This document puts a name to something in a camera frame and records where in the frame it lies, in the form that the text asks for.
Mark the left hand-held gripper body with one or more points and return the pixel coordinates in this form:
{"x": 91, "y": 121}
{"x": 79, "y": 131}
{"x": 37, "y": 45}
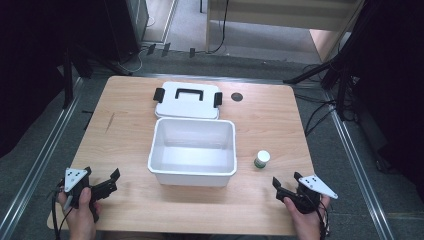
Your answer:
{"x": 75, "y": 178}

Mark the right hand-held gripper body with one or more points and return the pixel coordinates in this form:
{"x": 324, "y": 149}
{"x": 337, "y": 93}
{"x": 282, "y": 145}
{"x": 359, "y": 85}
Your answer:
{"x": 315, "y": 186}

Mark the person's left hand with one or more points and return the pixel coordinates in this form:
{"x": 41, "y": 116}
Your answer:
{"x": 81, "y": 220}

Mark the person's right hand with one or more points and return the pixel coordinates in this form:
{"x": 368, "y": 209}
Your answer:
{"x": 308, "y": 225}

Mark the small white bottle green label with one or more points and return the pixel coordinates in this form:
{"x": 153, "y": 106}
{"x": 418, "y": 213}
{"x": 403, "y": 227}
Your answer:
{"x": 262, "y": 158}

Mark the white plastic storage box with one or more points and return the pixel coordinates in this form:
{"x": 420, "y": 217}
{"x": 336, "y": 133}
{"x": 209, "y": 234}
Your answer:
{"x": 191, "y": 156}

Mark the black metal stand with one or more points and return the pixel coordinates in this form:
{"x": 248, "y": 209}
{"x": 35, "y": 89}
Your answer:
{"x": 68, "y": 80}

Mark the black tripod stand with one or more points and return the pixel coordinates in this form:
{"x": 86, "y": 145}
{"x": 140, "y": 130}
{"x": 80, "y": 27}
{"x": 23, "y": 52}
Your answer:
{"x": 340, "y": 90}

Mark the black round table grommet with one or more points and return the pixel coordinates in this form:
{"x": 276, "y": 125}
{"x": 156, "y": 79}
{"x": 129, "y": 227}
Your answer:
{"x": 237, "y": 97}

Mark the black curtain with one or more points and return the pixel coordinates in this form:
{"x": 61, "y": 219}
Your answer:
{"x": 33, "y": 66}
{"x": 393, "y": 83}

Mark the dark cabinet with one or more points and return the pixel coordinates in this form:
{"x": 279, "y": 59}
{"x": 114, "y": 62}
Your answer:
{"x": 133, "y": 23}

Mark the light wooden furniture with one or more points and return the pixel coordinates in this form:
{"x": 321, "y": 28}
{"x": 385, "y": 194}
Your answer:
{"x": 283, "y": 15}

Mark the aluminium floor rail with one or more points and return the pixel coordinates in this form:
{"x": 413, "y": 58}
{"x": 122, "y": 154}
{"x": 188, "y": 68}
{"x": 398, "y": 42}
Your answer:
{"x": 360, "y": 173}
{"x": 36, "y": 166}
{"x": 213, "y": 78}

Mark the small black floor bracket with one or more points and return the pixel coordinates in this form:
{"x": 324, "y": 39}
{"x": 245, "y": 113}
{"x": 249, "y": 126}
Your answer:
{"x": 151, "y": 49}
{"x": 192, "y": 52}
{"x": 166, "y": 49}

